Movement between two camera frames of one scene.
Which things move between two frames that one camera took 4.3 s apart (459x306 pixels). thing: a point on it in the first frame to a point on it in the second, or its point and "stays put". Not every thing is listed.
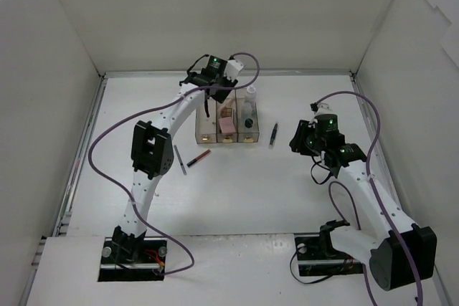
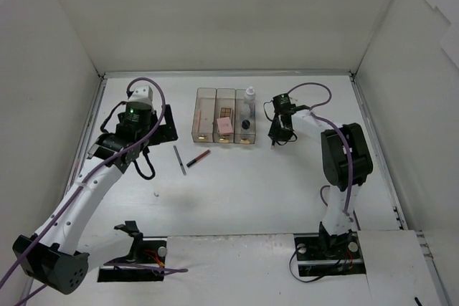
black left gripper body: [219, 90] to [162, 128]
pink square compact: [226, 125] stays put
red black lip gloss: [199, 158] stays put
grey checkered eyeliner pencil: [180, 160] stays put
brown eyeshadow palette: [226, 112] stays put
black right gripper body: [301, 140] to [276, 128]
